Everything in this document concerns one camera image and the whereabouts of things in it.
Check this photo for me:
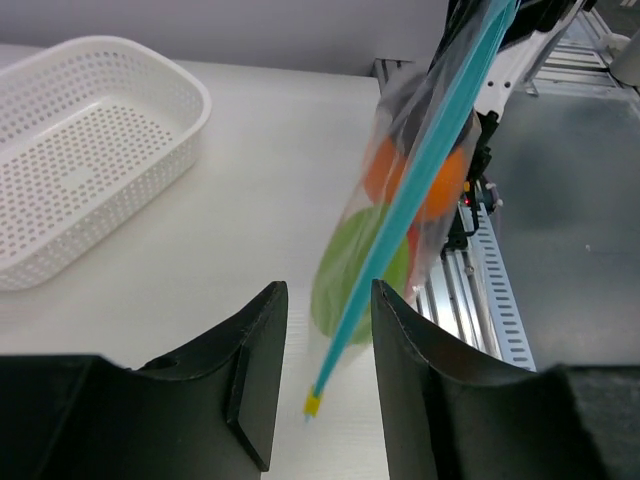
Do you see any white perforated plastic basket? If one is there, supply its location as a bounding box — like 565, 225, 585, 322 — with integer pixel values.
1, 36, 212, 291

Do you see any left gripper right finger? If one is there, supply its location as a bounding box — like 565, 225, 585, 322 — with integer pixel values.
370, 278, 551, 480

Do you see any clear zip top bag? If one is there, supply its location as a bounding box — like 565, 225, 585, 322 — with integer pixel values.
304, 1, 518, 418

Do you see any aluminium mounting rail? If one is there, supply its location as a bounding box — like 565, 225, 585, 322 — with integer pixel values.
372, 57, 506, 359

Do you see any white slotted cable duct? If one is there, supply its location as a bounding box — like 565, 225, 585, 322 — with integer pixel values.
460, 206, 536, 372

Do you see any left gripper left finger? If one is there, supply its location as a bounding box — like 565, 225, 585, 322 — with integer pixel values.
134, 280, 290, 472

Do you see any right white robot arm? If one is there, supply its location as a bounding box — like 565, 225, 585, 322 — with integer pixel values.
443, 1, 596, 251

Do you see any orange fake fruit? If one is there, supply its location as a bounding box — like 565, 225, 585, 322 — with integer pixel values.
364, 137, 469, 223

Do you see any red fake apple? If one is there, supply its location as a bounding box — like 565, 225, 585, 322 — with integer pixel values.
406, 225, 420, 280

